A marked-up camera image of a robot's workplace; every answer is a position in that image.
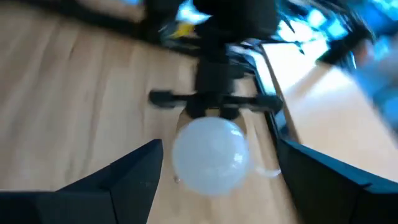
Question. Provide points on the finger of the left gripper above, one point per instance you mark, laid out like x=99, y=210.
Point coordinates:
x=196, y=112
x=229, y=114

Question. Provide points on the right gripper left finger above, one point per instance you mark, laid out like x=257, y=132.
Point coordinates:
x=93, y=205

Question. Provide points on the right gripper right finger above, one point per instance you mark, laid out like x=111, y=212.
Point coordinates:
x=335, y=205

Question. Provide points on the lamp stand with wooden base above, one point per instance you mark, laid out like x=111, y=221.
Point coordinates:
x=183, y=119

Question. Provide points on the white lightbulb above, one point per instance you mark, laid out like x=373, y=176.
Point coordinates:
x=211, y=155

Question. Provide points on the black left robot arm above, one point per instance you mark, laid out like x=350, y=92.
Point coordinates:
x=236, y=18

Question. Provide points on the yellow tag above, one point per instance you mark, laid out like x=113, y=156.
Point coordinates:
x=185, y=29

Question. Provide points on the light wooden desk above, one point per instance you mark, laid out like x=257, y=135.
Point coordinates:
x=326, y=124

